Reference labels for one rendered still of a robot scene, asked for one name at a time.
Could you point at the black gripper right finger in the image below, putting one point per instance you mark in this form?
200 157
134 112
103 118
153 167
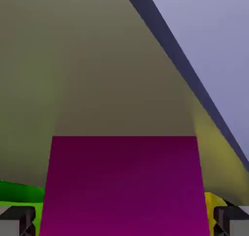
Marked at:
231 218

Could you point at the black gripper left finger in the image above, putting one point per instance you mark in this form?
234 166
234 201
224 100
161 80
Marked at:
17 218

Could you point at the small magenta cube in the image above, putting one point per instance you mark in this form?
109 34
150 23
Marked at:
124 187

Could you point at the large green box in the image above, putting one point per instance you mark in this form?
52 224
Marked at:
21 193

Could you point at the large yellow box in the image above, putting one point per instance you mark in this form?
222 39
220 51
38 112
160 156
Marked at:
211 201

